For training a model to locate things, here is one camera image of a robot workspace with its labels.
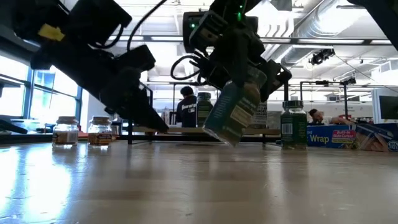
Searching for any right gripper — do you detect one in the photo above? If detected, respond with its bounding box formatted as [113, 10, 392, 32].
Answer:
[194, 29, 294, 103]

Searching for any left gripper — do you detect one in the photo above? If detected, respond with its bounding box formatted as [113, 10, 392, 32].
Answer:
[30, 43, 170, 133]

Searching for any white lid seasoning jar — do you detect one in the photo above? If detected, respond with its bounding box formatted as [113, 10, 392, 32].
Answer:
[250, 101, 269, 129]

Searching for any small clear glass jar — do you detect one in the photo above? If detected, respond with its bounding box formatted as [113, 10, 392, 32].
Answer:
[52, 116, 80, 147]
[87, 115, 113, 147]

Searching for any black metal wood shelf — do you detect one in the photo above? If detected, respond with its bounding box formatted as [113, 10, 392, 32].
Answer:
[127, 83, 290, 146]

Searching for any person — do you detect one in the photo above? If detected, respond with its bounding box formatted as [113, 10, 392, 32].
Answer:
[176, 86, 198, 128]
[308, 108, 355, 126]

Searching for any black ceiling spotlight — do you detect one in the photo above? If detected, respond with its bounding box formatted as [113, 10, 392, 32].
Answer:
[306, 48, 336, 67]

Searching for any long ceiling light strip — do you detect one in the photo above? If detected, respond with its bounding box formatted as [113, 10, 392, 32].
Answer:
[107, 34, 398, 46]

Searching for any large window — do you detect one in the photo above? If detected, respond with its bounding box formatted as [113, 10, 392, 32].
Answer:
[0, 54, 82, 125]

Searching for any blue plastic wrap box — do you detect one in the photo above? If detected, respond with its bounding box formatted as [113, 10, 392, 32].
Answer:
[306, 123, 398, 153]

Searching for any yellow tape tag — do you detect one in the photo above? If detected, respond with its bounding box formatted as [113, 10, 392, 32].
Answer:
[37, 23, 65, 42]

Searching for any white ceiling vent box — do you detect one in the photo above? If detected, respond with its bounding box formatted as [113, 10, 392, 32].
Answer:
[379, 60, 398, 75]

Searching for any white framed monitor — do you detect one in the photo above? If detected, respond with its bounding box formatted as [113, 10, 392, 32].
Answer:
[371, 87, 398, 124]

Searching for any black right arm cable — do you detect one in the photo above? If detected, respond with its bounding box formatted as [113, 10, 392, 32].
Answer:
[170, 55, 203, 81]

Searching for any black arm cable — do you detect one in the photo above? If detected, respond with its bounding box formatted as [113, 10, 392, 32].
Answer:
[170, 55, 203, 81]
[126, 0, 169, 52]

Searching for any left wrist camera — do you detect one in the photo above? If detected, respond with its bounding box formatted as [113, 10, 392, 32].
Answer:
[118, 44, 157, 77]

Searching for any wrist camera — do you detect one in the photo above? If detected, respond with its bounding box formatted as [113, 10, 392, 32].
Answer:
[182, 11, 229, 54]
[118, 44, 157, 77]

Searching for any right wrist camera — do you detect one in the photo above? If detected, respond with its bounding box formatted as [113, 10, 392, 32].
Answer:
[182, 11, 229, 54]

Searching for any black background camera stand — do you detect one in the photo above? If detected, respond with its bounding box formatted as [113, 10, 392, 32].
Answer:
[300, 79, 358, 121]

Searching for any silver ventilation duct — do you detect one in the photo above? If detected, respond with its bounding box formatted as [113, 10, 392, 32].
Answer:
[281, 0, 371, 67]

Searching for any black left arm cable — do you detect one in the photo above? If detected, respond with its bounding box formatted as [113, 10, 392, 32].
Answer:
[126, 0, 169, 52]

